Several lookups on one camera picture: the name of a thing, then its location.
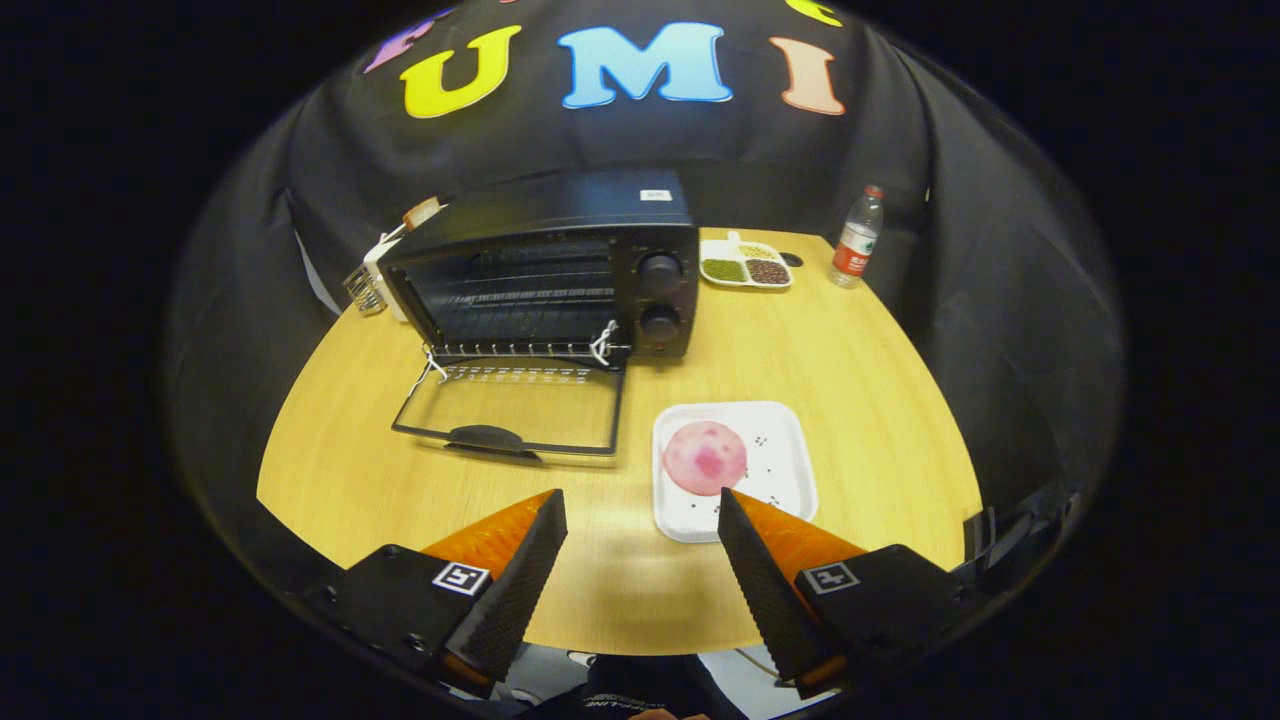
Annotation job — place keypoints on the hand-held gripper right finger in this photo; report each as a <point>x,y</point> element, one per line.
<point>765,590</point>

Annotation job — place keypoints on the black toaster oven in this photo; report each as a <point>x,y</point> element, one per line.
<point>560,215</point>

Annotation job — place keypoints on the pink round food slice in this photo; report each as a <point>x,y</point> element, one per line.
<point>705,458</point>

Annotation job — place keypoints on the brown toast slice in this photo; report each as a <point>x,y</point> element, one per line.
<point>422,213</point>

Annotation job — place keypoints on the person's dark clothing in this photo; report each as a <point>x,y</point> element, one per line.
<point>640,685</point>

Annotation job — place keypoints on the white food tray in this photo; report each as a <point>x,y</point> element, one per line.
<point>780,440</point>

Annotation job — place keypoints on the metal oven rack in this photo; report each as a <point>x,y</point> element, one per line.
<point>520,305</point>

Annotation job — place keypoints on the red label water bottle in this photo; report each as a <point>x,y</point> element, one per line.
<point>857,245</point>

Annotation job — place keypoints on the black chair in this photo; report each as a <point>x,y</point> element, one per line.
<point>1010,545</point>

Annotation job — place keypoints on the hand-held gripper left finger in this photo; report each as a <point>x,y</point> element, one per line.
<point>515,590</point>

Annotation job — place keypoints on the white pop-up toaster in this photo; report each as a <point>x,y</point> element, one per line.
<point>378,262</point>

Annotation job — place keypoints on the white divided bean dish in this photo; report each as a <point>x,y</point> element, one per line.
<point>745,270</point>

